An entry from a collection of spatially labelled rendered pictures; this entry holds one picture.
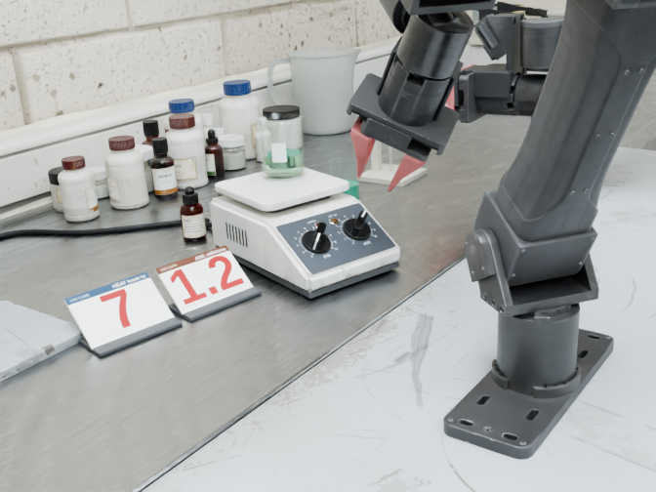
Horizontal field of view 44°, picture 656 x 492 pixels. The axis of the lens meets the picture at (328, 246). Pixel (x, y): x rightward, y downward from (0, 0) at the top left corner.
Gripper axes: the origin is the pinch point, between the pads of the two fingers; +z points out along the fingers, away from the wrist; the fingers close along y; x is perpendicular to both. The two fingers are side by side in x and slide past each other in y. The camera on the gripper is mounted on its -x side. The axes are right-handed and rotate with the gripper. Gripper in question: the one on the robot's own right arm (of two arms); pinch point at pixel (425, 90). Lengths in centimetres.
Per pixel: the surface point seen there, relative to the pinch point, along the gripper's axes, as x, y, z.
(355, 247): 9.8, 36.6, -10.1
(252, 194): 4.5, 38.8, 1.8
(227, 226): 8.7, 39.1, 5.7
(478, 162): 13.9, -13.0, -2.7
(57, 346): 12, 65, 6
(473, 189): 13.9, 1.1, -8.0
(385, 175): 12.8, 2.0, 6.2
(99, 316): 11, 60, 5
